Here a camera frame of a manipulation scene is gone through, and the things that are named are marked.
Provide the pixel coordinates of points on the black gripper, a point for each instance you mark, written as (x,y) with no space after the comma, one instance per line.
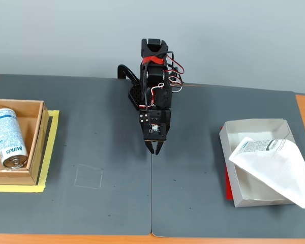
(159,117)

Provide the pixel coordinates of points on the white sandwich package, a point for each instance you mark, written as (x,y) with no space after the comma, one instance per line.
(277,167)

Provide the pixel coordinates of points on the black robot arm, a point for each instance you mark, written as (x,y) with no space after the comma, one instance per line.
(155,73)

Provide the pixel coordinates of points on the gray cardboard box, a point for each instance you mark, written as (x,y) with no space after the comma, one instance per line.
(254,202)

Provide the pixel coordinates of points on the brown cardboard box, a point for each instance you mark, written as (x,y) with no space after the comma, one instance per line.
(15,176)

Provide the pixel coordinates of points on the plain gray mat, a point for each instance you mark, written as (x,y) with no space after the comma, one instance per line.
(193,152)

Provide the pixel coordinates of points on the gray mat with chalk square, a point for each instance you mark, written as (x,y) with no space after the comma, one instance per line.
(91,127)

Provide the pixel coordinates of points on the black table clamp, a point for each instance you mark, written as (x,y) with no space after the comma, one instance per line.
(122,69)

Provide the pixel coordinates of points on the red paper sheet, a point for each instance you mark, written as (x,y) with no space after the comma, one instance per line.
(228,188)

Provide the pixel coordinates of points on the white blue Milkis can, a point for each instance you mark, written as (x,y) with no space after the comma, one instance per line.
(7,137)

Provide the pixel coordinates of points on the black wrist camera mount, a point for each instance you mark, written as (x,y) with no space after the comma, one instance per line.
(162,133)

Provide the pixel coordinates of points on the yellow masking tape frame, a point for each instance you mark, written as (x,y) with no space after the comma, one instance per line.
(15,188)

